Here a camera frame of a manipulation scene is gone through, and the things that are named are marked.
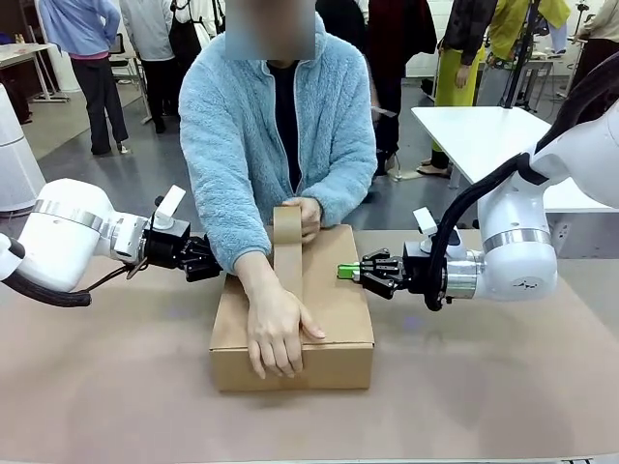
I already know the large white table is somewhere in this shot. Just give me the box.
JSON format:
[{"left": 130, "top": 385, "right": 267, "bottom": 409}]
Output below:
[{"left": 410, "top": 105, "right": 619, "bottom": 257}]

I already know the brown packing tape roll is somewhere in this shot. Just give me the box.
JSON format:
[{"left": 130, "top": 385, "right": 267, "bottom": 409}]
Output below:
[{"left": 272, "top": 205, "right": 307, "bottom": 339}]

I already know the white cylindrical appliance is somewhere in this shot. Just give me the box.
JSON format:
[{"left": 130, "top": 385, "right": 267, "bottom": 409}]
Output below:
[{"left": 0, "top": 86, "right": 47, "bottom": 214}]

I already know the thin brown cable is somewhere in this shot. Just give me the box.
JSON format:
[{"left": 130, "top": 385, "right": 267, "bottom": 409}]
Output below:
[{"left": 86, "top": 259, "right": 152, "bottom": 294}]

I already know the brown cardboard box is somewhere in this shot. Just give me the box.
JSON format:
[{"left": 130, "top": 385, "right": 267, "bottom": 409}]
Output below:
[{"left": 208, "top": 223, "right": 376, "bottom": 392}]

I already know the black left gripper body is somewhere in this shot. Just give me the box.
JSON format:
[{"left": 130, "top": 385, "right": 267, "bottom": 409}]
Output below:
[{"left": 143, "top": 219, "right": 193, "bottom": 270}]

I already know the person's right forearm blue sleeve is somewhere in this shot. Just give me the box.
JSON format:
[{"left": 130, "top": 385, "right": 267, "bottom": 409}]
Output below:
[{"left": 192, "top": 178, "right": 280, "bottom": 292}]

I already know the person in yellow jacket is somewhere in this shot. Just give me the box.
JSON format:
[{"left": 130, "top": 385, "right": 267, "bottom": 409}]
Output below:
[{"left": 486, "top": 0, "right": 573, "bottom": 69}]

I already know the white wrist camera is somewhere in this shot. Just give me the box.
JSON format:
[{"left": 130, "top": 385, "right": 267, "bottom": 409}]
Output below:
[
  {"left": 411, "top": 206, "right": 440, "bottom": 252},
  {"left": 153, "top": 186, "right": 188, "bottom": 231}
]

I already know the person's right hand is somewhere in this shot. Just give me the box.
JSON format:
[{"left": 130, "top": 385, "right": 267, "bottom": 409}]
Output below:
[{"left": 246, "top": 278, "right": 327, "bottom": 380}]

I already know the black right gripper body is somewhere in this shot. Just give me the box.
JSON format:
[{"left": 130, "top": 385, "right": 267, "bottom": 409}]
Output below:
[{"left": 402, "top": 240, "right": 450, "bottom": 295}]

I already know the person in blue shirt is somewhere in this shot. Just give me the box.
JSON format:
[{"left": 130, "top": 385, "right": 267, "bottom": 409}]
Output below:
[{"left": 37, "top": 0, "right": 131, "bottom": 156}]

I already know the person's left forearm blue sleeve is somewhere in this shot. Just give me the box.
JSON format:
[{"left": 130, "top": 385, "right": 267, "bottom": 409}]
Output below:
[{"left": 316, "top": 159, "right": 379, "bottom": 229}]

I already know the grey background desk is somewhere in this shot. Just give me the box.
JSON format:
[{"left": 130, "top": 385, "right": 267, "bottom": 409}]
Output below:
[{"left": 108, "top": 47, "right": 152, "bottom": 127}]

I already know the person in white top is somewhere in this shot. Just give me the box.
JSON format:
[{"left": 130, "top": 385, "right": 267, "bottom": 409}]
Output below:
[{"left": 120, "top": 0, "right": 178, "bottom": 135}]

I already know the person's left hand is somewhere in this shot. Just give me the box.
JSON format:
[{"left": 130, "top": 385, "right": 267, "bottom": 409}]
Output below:
[{"left": 282, "top": 196, "right": 325, "bottom": 245}]

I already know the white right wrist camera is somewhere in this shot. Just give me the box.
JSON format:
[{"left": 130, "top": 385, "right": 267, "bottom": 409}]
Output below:
[{"left": 411, "top": 206, "right": 440, "bottom": 252}]

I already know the person in black coat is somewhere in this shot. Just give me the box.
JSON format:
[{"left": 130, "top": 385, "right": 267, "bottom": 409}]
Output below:
[{"left": 316, "top": 0, "right": 439, "bottom": 176}]

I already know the person in beige top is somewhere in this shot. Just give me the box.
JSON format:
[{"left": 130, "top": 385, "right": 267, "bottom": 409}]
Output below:
[{"left": 575, "top": 0, "right": 619, "bottom": 78}]

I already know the black left arm cable bundle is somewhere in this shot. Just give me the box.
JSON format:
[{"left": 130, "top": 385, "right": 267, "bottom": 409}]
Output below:
[{"left": 0, "top": 231, "right": 93, "bottom": 308}]

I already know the black tripod stand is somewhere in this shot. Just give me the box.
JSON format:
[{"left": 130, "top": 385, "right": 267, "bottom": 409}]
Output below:
[{"left": 502, "top": 0, "right": 544, "bottom": 110}]

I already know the person with yellow apron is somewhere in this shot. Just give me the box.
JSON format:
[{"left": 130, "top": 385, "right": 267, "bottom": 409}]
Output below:
[{"left": 416, "top": 0, "right": 499, "bottom": 180}]

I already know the person in light blue fleece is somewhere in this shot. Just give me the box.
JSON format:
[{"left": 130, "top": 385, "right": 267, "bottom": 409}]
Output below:
[{"left": 178, "top": 0, "right": 379, "bottom": 279}]

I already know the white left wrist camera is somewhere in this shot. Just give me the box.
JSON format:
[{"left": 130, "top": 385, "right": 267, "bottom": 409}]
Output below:
[{"left": 153, "top": 186, "right": 188, "bottom": 231}]

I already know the person with black apron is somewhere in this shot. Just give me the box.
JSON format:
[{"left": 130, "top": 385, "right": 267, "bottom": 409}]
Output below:
[{"left": 166, "top": 0, "right": 226, "bottom": 117}]

